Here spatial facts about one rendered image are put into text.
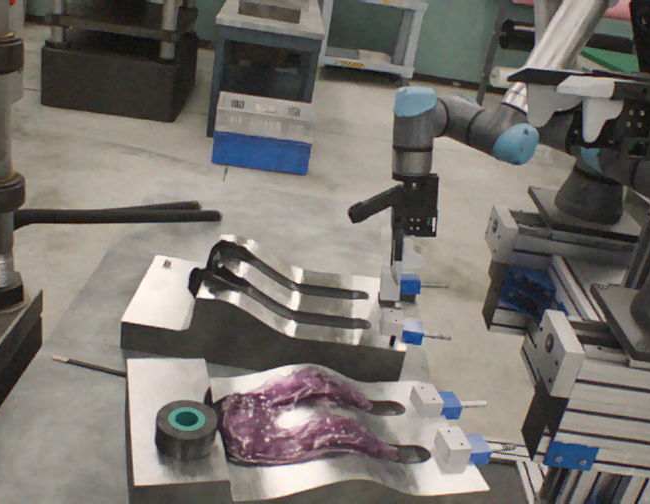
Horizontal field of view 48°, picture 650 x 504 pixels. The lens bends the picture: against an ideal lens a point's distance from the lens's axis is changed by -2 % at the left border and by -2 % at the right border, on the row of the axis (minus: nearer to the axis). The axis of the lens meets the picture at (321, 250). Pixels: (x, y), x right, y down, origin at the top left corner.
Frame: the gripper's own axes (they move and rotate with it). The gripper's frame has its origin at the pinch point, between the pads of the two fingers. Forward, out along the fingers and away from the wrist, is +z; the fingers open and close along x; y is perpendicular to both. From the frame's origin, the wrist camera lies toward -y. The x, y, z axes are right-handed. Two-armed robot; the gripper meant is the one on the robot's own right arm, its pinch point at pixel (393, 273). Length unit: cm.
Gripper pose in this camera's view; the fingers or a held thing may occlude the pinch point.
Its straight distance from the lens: 142.2
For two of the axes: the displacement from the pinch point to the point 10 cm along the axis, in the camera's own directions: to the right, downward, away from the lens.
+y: 10.0, 0.3, -0.2
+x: 0.3, -3.0, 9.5
